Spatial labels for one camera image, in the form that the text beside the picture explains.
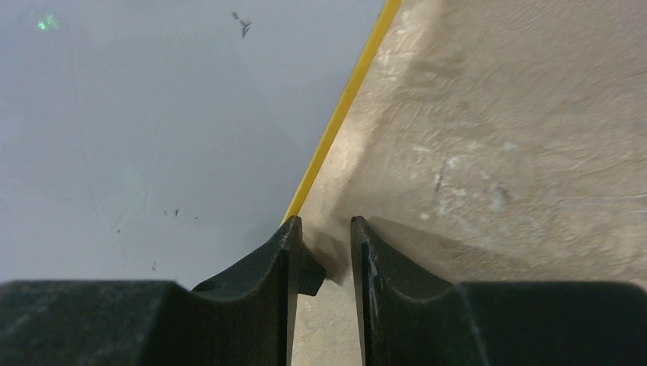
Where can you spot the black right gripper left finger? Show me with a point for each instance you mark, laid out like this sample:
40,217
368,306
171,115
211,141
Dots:
244,315

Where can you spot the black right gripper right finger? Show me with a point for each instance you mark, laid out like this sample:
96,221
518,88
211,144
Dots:
410,316

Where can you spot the yellow framed whiteboard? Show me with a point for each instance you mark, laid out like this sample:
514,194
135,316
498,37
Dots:
167,139

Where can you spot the black whiteboard foot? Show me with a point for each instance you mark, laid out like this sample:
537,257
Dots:
311,275

